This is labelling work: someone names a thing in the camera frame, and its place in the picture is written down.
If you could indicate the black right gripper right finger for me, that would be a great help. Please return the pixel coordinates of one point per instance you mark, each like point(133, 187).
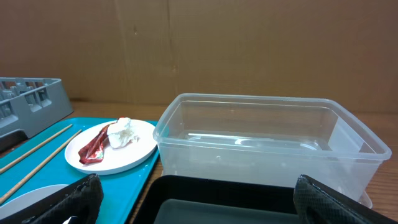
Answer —
point(317, 203)

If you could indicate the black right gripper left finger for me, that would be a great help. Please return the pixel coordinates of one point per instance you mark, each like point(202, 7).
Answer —
point(79, 201)

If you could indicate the red snack wrapper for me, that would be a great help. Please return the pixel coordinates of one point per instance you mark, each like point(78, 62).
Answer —
point(93, 152)

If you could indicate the large white plate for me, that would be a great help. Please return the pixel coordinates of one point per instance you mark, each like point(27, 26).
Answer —
point(115, 160)

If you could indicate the wooden chopstick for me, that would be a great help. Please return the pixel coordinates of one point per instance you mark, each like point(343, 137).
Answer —
point(22, 157)
point(36, 169)

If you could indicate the small pink-white plate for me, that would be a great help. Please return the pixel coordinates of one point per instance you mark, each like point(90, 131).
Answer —
point(23, 201)

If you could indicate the white tissue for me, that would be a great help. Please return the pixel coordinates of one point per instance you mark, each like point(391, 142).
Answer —
point(121, 133)

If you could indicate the clear plastic waste bin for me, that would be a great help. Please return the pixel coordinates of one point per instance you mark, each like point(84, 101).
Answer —
point(269, 140)

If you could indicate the black waste tray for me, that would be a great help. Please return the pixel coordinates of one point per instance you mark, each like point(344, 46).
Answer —
point(177, 199)

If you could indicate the teal serving tray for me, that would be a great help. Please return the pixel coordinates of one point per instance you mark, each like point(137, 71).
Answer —
point(121, 191)

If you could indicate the grey dish rack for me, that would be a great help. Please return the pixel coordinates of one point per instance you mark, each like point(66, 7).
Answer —
point(29, 106)

